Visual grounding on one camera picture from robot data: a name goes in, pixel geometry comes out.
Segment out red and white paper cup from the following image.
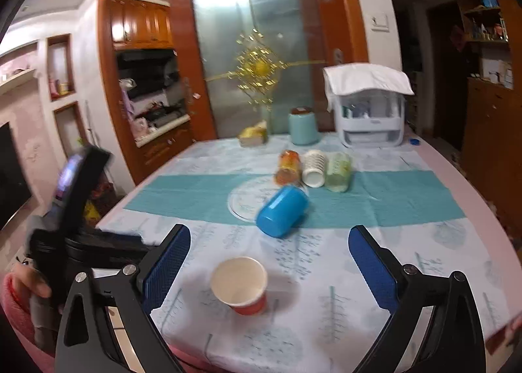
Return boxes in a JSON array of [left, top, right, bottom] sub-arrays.
[[210, 256, 268, 316]]

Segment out white countertop appliance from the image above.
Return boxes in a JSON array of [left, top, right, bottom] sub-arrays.
[[331, 89, 405, 148]]

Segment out white wall switch plate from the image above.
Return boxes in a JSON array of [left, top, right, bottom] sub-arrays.
[[370, 13, 389, 33]]

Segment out pink clothing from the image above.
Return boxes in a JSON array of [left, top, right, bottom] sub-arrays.
[[1, 273, 55, 373]]

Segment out white cloth on appliance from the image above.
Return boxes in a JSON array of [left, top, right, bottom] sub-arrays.
[[323, 63, 414, 111]]

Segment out person's left hand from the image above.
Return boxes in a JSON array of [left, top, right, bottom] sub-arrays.
[[11, 262, 51, 302]]

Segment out wooden shelf cabinet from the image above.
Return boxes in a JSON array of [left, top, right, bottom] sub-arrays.
[[457, 0, 521, 228]]

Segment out teal canister with brown lid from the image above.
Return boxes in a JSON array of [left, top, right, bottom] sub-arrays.
[[288, 107, 320, 146]]

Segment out blue plastic cup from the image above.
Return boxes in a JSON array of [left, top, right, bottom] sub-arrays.
[[256, 186, 310, 239]]

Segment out yellow tissue box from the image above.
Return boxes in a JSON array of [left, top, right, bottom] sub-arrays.
[[238, 121, 268, 148]]

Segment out leaf patterned tablecloth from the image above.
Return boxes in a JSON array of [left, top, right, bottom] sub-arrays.
[[100, 136, 520, 372]]

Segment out green patterned cup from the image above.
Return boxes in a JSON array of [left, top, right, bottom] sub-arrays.
[[325, 152, 352, 193]]

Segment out gold ornament on glass door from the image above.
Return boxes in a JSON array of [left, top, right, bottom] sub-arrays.
[[205, 28, 326, 108]]

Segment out orange patterned cup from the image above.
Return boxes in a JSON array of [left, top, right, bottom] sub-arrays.
[[273, 149, 302, 187]]

